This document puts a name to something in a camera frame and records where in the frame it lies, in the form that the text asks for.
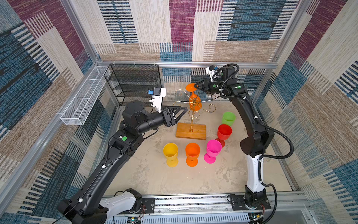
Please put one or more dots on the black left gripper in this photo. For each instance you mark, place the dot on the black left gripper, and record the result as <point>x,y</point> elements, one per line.
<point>167,115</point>

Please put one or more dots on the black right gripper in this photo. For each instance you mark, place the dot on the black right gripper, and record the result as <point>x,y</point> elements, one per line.
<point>205,82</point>

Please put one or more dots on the orange wine glass back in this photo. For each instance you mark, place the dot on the orange wine glass back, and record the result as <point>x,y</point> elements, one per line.
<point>194,99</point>

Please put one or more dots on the orange wine glass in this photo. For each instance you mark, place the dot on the orange wine glass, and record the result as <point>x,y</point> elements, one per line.
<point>194,99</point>
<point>192,153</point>

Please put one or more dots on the yellow wine glass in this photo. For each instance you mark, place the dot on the yellow wine glass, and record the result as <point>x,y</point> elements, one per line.
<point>170,152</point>

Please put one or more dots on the green wine glass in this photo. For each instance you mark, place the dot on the green wine glass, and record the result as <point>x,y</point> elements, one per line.
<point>228,118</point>

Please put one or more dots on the magenta wine glass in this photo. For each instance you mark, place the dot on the magenta wine glass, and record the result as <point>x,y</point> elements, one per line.
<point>214,148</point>

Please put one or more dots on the red wine glass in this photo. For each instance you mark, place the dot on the red wine glass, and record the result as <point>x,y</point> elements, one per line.
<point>223,133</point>

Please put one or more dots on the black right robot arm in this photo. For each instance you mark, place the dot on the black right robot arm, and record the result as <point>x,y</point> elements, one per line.
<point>222,82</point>

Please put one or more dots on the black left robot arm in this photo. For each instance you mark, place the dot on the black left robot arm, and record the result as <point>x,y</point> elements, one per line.
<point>87,206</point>

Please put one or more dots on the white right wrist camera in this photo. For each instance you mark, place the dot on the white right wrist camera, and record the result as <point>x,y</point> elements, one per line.
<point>212,71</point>

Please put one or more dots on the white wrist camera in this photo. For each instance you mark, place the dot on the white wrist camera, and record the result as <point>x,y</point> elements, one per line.
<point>212,71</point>
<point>157,94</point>

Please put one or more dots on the gold wire wine glass rack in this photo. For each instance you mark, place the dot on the gold wire wine glass rack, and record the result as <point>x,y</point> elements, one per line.
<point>191,130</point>

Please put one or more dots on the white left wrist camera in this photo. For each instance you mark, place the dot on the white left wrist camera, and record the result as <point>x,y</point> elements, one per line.
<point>157,94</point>

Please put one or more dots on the black wire shelf rack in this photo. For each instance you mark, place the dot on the black wire shelf rack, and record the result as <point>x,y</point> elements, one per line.
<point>130,82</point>

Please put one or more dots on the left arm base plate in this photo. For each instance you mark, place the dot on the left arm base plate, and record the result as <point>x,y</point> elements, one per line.
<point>144,205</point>

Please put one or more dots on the white wire mesh basket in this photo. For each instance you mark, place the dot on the white wire mesh basket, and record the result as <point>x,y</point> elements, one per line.
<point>81,105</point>

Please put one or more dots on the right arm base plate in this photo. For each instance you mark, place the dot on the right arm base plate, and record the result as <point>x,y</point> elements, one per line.
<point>243,202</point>

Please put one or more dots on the aluminium front rail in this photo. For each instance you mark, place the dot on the aluminium front rail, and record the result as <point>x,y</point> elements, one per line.
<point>292,208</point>

